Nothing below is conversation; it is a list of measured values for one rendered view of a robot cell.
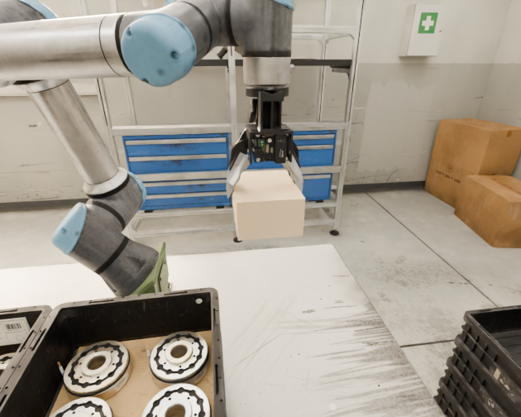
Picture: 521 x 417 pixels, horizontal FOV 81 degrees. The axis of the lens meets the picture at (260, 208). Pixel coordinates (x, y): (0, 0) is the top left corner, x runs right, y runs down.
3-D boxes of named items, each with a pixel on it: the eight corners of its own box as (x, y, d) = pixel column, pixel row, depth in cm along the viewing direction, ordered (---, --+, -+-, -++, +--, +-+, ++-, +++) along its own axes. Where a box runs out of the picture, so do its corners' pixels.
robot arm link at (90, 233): (84, 276, 79) (35, 245, 73) (114, 237, 88) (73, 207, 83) (104, 266, 72) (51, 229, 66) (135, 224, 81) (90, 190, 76)
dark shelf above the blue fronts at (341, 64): (183, 68, 235) (182, 59, 232) (333, 67, 250) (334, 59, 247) (176, 69, 195) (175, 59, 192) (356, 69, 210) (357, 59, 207)
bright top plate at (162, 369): (159, 333, 60) (158, 331, 60) (210, 332, 60) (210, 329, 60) (142, 382, 51) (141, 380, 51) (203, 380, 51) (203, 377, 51)
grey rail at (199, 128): (111, 133, 213) (109, 126, 211) (345, 127, 234) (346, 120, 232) (106, 136, 204) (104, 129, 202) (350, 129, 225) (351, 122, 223)
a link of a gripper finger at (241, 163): (215, 200, 54) (243, 156, 51) (215, 188, 59) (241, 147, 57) (230, 208, 55) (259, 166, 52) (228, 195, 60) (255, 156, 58)
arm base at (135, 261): (126, 275, 91) (97, 256, 87) (161, 242, 89) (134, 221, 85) (113, 309, 78) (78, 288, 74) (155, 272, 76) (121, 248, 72)
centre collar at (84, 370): (85, 355, 55) (84, 352, 55) (114, 349, 56) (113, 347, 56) (77, 381, 51) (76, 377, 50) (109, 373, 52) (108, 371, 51)
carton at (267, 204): (232, 203, 69) (231, 172, 66) (284, 200, 71) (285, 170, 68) (237, 240, 55) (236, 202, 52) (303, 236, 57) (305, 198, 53)
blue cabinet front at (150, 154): (136, 209, 232) (121, 136, 208) (231, 204, 241) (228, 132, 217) (136, 211, 230) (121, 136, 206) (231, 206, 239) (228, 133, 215)
